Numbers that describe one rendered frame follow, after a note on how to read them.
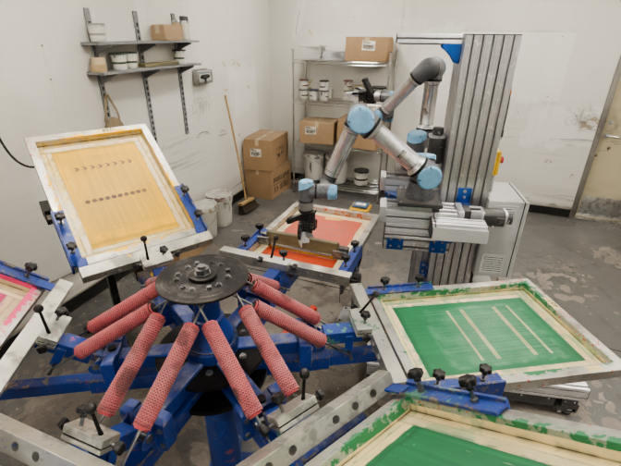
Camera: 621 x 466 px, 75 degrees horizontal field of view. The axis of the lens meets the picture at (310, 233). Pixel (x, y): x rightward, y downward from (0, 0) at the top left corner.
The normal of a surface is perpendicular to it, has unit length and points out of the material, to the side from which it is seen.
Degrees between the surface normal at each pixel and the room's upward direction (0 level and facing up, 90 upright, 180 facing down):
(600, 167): 90
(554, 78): 90
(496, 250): 90
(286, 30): 90
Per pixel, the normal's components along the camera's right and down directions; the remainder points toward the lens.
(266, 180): -0.36, 0.40
